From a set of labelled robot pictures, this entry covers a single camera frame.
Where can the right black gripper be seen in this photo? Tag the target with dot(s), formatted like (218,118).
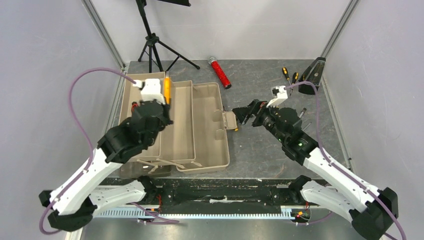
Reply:
(256,110)

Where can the translucent brown plastic toolbox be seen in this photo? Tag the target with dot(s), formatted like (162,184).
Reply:
(196,142)

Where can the orange black utility knife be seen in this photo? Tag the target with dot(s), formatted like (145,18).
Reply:
(167,88)

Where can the red black utility knife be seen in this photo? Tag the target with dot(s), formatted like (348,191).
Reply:
(133,106)

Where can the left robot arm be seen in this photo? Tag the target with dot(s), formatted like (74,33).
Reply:
(74,204)

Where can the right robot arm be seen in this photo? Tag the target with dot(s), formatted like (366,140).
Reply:
(370,210)

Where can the black clear-lid tool case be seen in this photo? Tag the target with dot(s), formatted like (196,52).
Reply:
(312,74)

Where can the yellow black screwdriver far left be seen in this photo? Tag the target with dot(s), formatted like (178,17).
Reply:
(286,75)

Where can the yellow black screwdriver far right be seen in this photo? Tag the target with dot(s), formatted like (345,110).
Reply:
(294,80)

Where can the red glitter flashlight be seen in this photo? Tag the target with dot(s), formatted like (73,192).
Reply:
(219,72)

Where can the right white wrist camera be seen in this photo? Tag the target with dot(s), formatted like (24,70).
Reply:
(279,94)

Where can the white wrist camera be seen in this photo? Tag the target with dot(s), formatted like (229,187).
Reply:
(279,94)
(150,89)

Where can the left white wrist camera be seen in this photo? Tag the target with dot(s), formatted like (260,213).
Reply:
(150,89)

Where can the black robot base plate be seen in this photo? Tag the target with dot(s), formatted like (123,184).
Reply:
(225,195)

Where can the black camera tripod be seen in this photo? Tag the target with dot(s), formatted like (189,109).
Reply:
(151,40)

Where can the aluminium frame rail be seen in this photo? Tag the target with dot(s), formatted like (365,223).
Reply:
(317,223)

